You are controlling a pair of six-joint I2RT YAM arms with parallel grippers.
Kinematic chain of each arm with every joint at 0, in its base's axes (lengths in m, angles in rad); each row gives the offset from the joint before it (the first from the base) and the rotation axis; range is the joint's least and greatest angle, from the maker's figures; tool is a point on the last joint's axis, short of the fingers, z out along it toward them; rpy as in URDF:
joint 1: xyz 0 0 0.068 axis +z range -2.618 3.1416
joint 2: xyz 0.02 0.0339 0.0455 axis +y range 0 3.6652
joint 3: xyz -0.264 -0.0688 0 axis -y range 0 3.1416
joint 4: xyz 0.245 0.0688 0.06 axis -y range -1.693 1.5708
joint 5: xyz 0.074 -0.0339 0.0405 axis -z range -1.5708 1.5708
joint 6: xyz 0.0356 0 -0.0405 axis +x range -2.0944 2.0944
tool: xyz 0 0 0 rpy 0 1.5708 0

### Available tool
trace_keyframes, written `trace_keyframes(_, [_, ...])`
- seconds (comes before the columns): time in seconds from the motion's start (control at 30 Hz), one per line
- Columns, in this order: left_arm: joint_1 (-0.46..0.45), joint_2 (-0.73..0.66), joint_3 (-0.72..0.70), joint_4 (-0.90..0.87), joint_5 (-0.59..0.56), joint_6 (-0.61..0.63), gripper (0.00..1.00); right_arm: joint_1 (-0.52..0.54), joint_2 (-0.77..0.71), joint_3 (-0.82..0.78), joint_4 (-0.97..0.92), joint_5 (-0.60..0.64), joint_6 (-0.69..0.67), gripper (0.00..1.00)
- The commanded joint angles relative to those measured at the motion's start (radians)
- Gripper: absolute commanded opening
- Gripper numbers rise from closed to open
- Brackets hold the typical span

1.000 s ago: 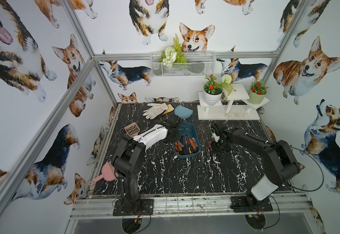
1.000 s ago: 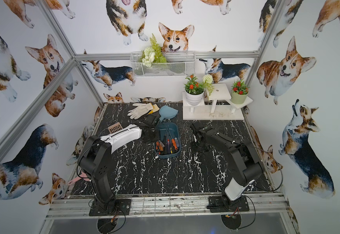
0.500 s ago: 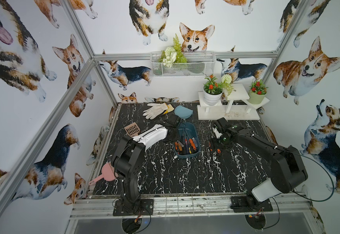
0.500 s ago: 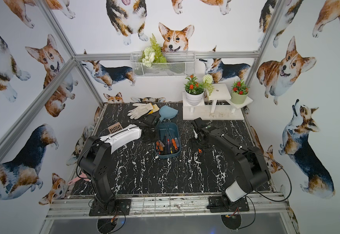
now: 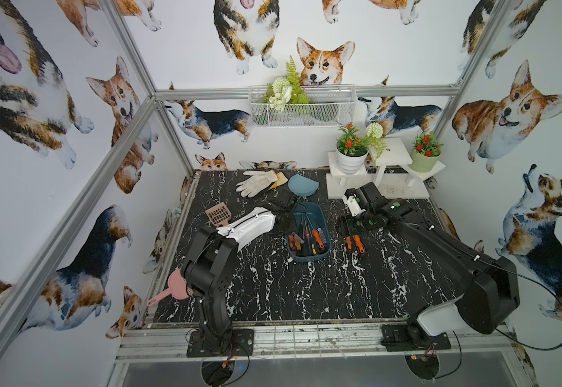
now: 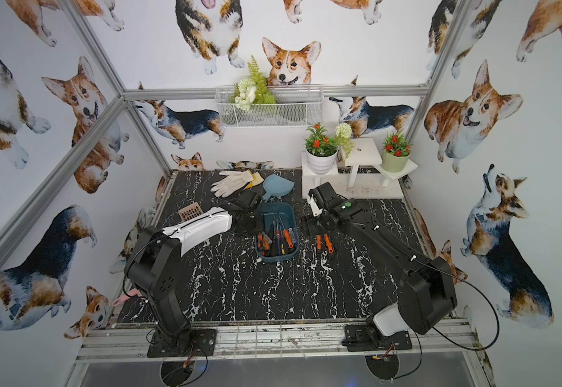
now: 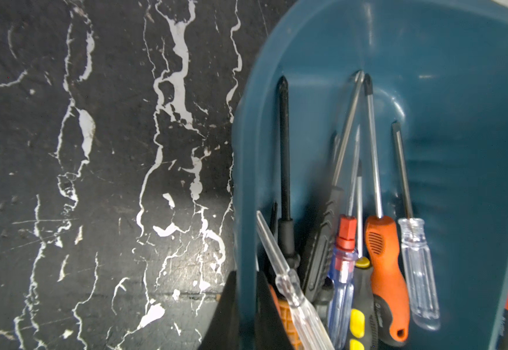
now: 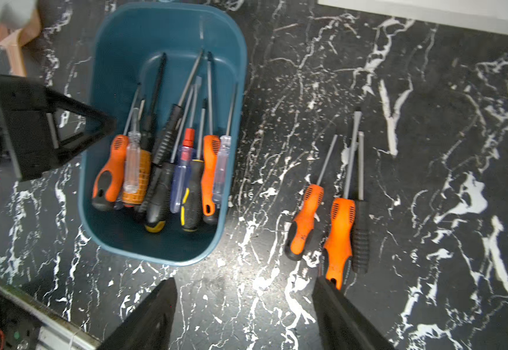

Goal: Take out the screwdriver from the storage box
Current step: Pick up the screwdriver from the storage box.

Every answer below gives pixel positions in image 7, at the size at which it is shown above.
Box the red blue screwdriver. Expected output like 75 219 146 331
328 128 360 349

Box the teal storage box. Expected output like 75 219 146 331
232 1 508 349

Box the orange screwdriver in box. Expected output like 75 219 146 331
363 74 410 347

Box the orange screwdriver left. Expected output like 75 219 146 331
269 285 303 350

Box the clear handled screwdriver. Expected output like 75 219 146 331
392 122 440 331

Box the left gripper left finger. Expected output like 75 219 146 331
198 271 239 350

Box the black screwdriver in box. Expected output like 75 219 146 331
278 76 300 269

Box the black yellow screwdriver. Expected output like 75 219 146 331
348 160 379 350

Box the clear tester screwdriver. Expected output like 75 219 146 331
256 211 334 350

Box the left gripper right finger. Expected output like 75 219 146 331
255 272 293 350

